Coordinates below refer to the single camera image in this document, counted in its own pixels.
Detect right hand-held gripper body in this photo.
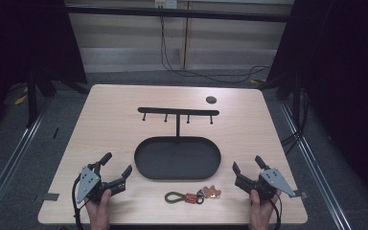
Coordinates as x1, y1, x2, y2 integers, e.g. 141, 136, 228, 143
254, 168, 297, 201

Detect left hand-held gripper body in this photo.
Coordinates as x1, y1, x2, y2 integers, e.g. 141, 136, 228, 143
75, 165, 113, 205

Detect black key rack with tray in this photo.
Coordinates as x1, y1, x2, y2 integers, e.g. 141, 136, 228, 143
133, 106, 222, 181

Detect keychain with green loop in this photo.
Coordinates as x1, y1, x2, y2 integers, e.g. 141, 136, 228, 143
164, 185, 222, 205

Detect person's left hand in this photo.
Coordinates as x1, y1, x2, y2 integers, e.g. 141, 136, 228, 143
84, 189, 112, 230

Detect person's right hand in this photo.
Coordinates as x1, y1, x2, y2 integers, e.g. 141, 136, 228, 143
248, 189, 283, 230

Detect black metal stand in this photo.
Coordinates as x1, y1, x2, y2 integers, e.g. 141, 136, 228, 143
25, 68, 40, 128

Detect yellow floor tape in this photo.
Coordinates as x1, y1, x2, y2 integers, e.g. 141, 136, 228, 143
13, 86, 30, 106

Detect black curtain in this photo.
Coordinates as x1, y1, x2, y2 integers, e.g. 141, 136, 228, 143
0, 0, 88, 143
258, 0, 368, 212

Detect black horizontal bar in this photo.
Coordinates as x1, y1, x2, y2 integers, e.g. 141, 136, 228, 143
65, 5, 291, 23

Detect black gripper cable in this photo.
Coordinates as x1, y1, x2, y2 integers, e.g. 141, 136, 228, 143
71, 173, 86, 230
269, 191, 283, 230

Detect metal floor rail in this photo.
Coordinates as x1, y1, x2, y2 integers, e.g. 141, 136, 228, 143
279, 101, 354, 230
0, 99, 51, 224

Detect black floor cables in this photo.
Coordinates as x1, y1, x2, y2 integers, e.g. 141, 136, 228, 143
280, 87, 311, 156

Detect black wall cable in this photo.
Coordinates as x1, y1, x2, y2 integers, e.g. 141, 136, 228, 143
159, 7, 272, 84

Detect white wall socket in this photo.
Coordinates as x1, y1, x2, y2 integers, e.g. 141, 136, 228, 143
153, 0, 178, 10

